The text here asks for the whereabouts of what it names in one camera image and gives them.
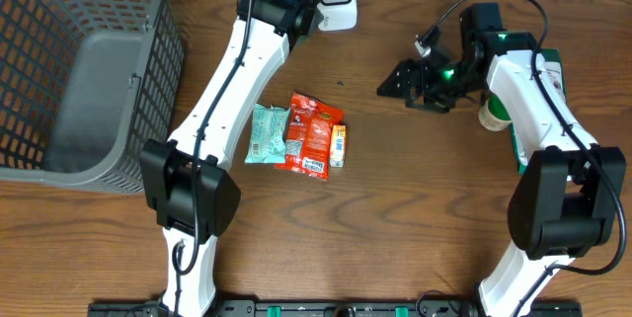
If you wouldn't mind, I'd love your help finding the green-lid white jar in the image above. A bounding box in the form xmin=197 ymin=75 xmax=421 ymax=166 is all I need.
xmin=478 ymin=95 xmax=512 ymax=131

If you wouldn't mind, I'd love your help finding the green white 3M package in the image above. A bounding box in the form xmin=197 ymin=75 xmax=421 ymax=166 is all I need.
xmin=510 ymin=48 xmax=567 ymax=175

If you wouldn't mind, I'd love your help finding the small yellow-orange packet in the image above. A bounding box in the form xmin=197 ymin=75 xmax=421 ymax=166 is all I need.
xmin=329 ymin=124 xmax=347 ymax=168

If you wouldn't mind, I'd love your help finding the orange-red snack bag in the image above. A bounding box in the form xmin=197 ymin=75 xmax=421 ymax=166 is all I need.
xmin=275 ymin=92 xmax=344 ymax=181

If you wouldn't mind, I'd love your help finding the light teal snack packet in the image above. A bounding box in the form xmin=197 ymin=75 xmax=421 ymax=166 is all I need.
xmin=245 ymin=104 xmax=290 ymax=164

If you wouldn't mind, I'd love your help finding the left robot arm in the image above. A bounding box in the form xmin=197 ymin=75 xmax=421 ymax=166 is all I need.
xmin=139 ymin=0 xmax=333 ymax=316

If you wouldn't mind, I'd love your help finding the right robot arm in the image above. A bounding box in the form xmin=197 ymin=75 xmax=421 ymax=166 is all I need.
xmin=377 ymin=3 xmax=626 ymax=316

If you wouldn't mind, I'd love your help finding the white barcode scanner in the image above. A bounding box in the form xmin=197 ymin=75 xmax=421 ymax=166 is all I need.
xmin=317 ymin=0 xmax=357 ymax=32

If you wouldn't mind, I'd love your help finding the grey plastic mesh basket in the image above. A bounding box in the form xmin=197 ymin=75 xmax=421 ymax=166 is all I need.
xmin=1 ymin=0 xmax=185 ymax=194

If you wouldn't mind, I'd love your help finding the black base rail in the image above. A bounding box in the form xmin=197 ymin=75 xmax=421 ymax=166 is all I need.
xmin=88 ymin=297 xmax=584 ymax=317

